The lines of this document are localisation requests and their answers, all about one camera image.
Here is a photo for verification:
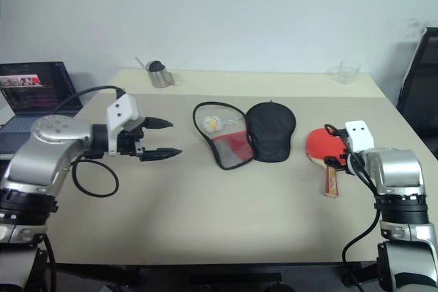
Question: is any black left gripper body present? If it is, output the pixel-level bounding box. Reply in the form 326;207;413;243
117;123;146;163

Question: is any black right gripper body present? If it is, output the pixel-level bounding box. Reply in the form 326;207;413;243
324;133;351;170

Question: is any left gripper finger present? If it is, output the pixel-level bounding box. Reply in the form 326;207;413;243
139;147;183;163
142;116;175;131

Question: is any red table tennis paddle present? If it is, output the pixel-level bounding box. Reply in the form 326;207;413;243
305;127;348;198

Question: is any white and yellow ball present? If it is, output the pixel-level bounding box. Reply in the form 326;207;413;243
203;114;220;133

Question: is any black and red paddle case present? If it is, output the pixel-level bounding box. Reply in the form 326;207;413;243
192;100;297;171

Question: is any stainless steel pitcher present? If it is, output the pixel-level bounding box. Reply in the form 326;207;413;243
146;60;176;89

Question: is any clear glass cup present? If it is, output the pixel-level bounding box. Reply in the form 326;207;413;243
329;61;362;85

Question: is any black office chair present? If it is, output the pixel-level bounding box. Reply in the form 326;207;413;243
396;26;438;160

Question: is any open laptop computer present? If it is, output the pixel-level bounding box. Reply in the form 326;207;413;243
0;62;85;155

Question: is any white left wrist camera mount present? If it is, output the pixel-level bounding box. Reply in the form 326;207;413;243
105;94;145;155

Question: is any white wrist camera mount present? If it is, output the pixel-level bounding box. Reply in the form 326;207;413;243
344;120;375;153
105;94;145;155

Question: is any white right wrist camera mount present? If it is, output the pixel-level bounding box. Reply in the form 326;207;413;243
344;120;375;153

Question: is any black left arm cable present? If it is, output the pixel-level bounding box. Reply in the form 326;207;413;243
43;85;127;292

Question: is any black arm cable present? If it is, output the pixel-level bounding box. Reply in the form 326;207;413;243
43;85;127;292
323;123;382;292

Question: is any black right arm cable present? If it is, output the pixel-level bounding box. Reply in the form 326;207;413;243
323;123;382;292

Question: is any black table frame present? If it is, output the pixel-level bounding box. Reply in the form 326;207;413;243
54;263;381;292

